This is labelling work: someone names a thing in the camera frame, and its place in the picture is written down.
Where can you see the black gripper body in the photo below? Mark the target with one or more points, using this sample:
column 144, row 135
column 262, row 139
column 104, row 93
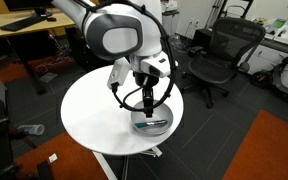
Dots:
column 140, row 79

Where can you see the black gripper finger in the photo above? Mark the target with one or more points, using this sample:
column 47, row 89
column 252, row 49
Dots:
column 148, row 100

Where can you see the teal and silver marker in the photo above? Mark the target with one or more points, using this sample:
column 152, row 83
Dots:
column 150, row 124

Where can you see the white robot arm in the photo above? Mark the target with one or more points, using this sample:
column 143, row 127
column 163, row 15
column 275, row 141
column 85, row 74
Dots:
column 117, row 30

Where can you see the white round bowl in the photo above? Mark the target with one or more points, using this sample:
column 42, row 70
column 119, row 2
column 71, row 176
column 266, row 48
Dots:
column 152, row 124

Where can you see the white table base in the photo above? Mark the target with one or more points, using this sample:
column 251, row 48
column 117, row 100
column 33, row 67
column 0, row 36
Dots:
column 150, row 151

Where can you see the black computer tower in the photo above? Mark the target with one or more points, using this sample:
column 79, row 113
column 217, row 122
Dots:
column 202, row 38

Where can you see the black mesh office chair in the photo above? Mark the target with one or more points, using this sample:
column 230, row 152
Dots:
column 217, row 56

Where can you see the grey floor power strip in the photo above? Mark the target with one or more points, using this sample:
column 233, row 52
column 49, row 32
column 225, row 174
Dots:
column 48, row 77

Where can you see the black computer mouse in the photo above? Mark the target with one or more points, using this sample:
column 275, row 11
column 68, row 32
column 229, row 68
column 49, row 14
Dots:
column 51, row 19

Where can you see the small white paper scrap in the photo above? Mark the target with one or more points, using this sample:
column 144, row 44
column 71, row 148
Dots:
column 53, row 158

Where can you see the clear plastic bag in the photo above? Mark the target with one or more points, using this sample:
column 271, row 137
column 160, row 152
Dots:
column 32, row 129

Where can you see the wooden desk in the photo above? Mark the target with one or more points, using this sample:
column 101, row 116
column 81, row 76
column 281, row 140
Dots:
column 34, row 25

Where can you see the black keyboard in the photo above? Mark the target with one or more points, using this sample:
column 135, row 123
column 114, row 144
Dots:
column 22, row 23

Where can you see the black electric scooter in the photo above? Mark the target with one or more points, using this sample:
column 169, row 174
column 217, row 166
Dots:
column 280, row 76

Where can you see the black computer monitor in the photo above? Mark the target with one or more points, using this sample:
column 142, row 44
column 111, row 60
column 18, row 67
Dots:
column 27, row 4

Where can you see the white cabinet counter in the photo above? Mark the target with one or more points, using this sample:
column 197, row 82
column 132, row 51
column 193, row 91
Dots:
column 284, row 43

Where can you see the green container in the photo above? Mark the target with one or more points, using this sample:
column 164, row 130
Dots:
column 279, row 23

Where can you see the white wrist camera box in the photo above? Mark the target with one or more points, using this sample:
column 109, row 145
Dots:
column 118, row 74

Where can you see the black upright post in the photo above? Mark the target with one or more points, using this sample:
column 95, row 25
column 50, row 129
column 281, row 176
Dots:
column 44, row 171

